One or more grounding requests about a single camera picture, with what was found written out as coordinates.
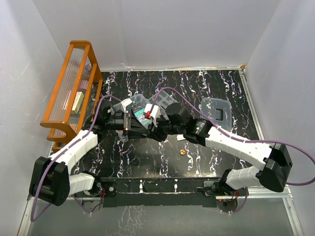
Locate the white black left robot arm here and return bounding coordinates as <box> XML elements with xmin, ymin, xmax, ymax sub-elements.
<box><xmin>29</xmin><ymin>101</ymin><xmax>149</xmax><ymax>206</ymax></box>

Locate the teal bandage packet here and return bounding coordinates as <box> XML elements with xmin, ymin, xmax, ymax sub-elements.
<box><xmin>134</xmin><ymin>109</ymin><xmax>150</xmax><ymax>125</ymax></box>

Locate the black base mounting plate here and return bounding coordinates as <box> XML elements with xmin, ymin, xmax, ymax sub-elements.
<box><xmin>73</xmin><ymin>177</ymin><xmax>249</xmax><ymax>208</ymax></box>

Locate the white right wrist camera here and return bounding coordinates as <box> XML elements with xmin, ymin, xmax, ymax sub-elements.
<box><xmin>144</xmin><ymin>103</ymin><xmax>161</xmax><ymax>126</ymax></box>

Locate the clear box lid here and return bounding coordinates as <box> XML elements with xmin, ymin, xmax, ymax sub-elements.
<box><xmin>200</xmin><ymin>97</ymin><xmax>232</xmax><ymax>132</ymax></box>

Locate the clear divided organizer tray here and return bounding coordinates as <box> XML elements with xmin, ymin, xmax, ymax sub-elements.
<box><xmin>155</xmin><ymin>91</ymin><xmax>178</xmax><ymax>109</ymax></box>

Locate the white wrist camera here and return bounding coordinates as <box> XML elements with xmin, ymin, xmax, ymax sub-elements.
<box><xmin>120</xmin><ymin>98</ymin><xmax>133</xmax><ymax>114</ymax></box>
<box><xmin>144</xmin><ymin>103</ymin><xmax>161</xmax><ymax>126</ymax></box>

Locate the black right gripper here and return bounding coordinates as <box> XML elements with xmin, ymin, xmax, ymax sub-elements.
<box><xmin>147</xmin><ymin>115</ymin><xmax>185</xmax><ymax>142</ymax></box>

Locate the orange wooden rack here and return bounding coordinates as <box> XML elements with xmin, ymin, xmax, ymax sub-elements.
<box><xmin>40</xmin><ymin>40</ymin><xmax>103</xmax><ymax>152</ymax></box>

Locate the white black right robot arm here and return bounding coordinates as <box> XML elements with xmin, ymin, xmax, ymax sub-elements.
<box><xmin>144</xmin><ymin>103</ymin><xmax>292</xmax><ymax>195</ymax></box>

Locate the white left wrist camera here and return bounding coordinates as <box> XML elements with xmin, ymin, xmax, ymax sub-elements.
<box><xmin>120</xmin><ymin>98</ymin><xmax>133</xmax><ymax>114</ymax></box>

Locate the clear medicine kit box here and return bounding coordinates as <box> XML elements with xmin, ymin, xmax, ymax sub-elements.
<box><xmin>114</xmin><ymin>94</ymin><xmax>152</xmax><ymax>143</ymax></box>

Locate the white paper leaflet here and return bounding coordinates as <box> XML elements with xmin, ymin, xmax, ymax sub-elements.
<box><xmin>177</xmin><ymin>135</ymin><xmax>185</xmax><ymax>141</ymax></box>

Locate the cream box on rack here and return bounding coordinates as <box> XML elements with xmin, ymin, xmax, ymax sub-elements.
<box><xmin>71</xmin><ymin>91</ymin><xmax>84</xmax><ymax>114</ymax></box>

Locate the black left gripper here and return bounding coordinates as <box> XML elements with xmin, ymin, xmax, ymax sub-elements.
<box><xmin>105</xmin><ymin>109</ymin><xmax>148</xmax><ymax>139</ymax></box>

